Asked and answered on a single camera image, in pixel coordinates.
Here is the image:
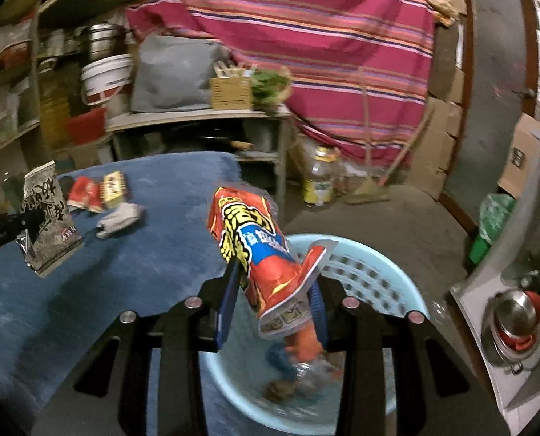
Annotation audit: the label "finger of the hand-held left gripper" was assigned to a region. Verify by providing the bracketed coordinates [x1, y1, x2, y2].
[0, 210, 45, 257]

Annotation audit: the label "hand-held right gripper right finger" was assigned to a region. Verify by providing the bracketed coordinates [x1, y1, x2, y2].
[309, 277, 511, 436]

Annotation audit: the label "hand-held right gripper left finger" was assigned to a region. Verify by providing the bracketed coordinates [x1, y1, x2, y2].
[31, 259, 243, 436]

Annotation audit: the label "orange snack packet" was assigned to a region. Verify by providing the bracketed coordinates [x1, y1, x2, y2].
[283, 327, 326, 365]

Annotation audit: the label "black and white snack packet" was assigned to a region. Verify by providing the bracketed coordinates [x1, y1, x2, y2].
[18, 160, 84, 279]

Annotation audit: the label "snacks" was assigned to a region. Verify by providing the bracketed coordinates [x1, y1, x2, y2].
[293, 359, 343, 396]

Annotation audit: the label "blue wrapper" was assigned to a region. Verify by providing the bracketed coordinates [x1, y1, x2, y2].
[267, 345, 298, 379]

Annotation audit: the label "large red snack bag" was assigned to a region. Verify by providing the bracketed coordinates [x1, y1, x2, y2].
[207, 186, 339, 339]

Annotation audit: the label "light blue plastic basket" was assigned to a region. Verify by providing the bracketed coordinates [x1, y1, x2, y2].
[197, 234, 430, 434]

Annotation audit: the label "brown item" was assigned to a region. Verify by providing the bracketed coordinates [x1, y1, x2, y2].
[265, 381, 298, 403]

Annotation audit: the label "red snack packet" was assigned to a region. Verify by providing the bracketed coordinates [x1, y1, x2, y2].
[67, 176, 105, 214]

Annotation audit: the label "blue fluffy mat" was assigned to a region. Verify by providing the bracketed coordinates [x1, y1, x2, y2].
[0, 152, 280, 436]

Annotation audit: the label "white crumpled cloth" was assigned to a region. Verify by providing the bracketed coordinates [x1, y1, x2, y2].
[95, 203, 146, 240]

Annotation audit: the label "yellow snack packet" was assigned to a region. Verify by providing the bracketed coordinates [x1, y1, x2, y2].
[101, 171, 130, 204]

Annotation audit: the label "red plastic crate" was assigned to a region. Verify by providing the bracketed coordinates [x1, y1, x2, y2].
[67, 106, 107, 146]

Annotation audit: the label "straw broom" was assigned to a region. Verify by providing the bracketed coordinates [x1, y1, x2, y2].
[345, 67, 389, 205]

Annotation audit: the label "cooking oil bottle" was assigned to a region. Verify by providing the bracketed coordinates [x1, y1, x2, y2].
[303, 146, 337, 207]

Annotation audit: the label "grey concrete counter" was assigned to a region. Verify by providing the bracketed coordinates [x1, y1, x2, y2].
[449, 136, 540, 414]

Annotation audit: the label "black pan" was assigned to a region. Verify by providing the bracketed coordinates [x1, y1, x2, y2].
[197, 132, 243, 144]

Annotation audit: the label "white plastic bucket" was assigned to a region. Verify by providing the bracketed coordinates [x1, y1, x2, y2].
[80, 53, 134, 107]

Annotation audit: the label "steel bowl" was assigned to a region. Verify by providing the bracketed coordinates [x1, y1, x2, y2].
[492, 288, 539, 341]

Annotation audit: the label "grey wooden shelf table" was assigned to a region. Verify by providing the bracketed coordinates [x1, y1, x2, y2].
[105, 104, 294, 210]

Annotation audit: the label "steel pot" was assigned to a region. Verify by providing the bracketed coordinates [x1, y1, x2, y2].
[81, 24, 125, 62]

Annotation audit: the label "grey cushion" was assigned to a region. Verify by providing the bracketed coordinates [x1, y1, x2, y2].
[130, 34, 223, 113]

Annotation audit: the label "green leafy vegetables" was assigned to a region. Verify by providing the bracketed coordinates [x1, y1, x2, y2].
[251, 67, 293, 103]

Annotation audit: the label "bundle of chopsticks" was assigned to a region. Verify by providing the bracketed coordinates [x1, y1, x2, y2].
[213, 61, 253, 80]

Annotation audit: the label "cardboard box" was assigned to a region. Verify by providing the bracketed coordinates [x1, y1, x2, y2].
[497, 113, 540, 201]

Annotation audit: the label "pink striped cloth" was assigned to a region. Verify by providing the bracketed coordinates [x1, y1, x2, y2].
[120, 0, 436, 171]

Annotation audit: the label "grey metal door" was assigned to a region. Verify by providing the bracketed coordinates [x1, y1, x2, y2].
[438, 0, 539, 237]

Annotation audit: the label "yellow plastic bag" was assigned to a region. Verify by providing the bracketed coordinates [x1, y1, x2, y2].
[431, 0, 462, 25]

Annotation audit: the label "dark wooden wall shelf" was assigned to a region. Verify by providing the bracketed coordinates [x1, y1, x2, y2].
[0, 0, 130, 169]

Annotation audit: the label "cardboard sheets on wall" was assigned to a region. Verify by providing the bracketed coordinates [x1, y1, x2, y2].
[411, 23, 466, 201]

